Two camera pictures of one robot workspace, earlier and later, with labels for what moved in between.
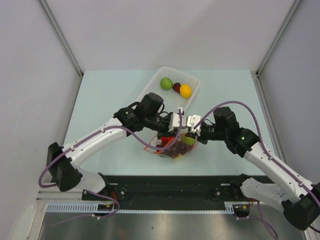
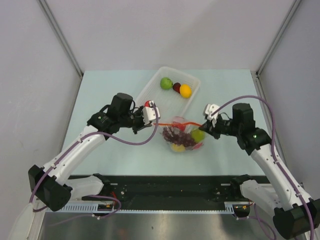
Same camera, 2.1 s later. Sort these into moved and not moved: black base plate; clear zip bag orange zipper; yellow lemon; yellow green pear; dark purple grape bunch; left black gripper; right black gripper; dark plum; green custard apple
Moved: left black gripper; right black gripper; dark purple grape bunch; clear zip bag orange zipper; yellow green pear
Not moved: black base plate; yellow lemon; green custard apple; dark plum
